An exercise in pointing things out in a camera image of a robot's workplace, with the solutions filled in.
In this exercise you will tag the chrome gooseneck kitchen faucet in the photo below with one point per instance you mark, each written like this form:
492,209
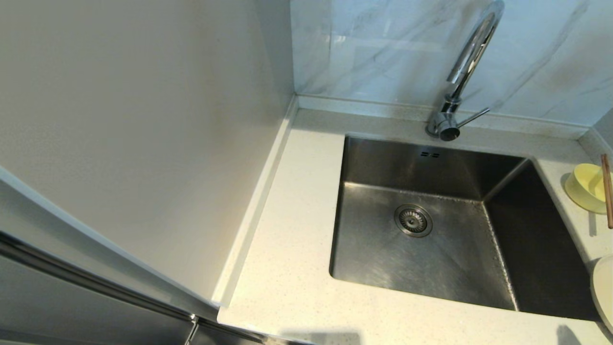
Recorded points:
472,45

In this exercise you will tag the small yellow bowl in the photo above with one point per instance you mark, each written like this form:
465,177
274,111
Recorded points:
586,189

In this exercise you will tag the white round plate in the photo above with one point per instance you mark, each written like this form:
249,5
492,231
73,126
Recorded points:
606,292

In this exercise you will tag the stainless steel sink basin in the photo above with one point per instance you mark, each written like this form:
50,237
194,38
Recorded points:
455,273

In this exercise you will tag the round metal drain strainer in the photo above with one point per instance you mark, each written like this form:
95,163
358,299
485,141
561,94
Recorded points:
413,220

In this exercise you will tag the white tall cabinet side panel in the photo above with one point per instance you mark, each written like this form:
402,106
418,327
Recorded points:
143,120

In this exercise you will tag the grey steel appliance front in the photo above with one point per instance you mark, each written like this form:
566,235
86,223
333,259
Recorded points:
72,311

